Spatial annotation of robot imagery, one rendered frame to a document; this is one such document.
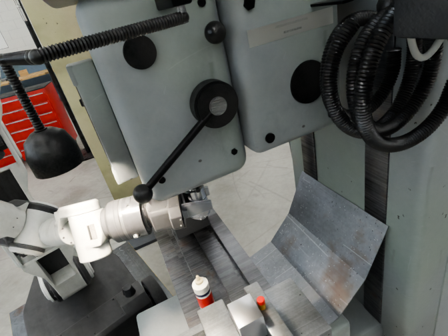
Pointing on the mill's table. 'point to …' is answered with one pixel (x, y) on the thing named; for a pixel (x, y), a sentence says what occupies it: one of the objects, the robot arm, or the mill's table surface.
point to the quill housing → (164, 91)
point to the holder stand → (192, 227)
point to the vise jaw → (217, 320)
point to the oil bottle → (203, 291)
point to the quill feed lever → (207, 95)
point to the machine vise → (283, 312)
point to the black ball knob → (215, 32)
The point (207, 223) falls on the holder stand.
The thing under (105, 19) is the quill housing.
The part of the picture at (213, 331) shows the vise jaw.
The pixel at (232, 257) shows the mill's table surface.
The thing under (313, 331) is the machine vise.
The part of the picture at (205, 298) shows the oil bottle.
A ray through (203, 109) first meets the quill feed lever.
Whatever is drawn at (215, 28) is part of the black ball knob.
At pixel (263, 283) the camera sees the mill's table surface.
